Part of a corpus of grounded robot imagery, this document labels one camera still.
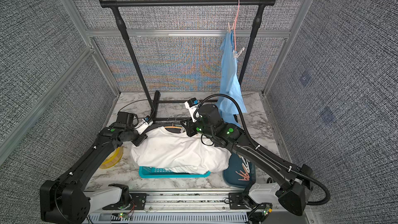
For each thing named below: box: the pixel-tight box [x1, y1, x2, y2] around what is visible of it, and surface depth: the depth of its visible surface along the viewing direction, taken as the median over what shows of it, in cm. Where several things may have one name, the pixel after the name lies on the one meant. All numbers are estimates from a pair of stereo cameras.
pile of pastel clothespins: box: [235, 155, 251, 181], surface depth 83 cm
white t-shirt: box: [130, 126, 232, 175], surface depth 78 cm
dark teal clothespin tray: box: [222, 152, 257, 189], surface depth 83 cm
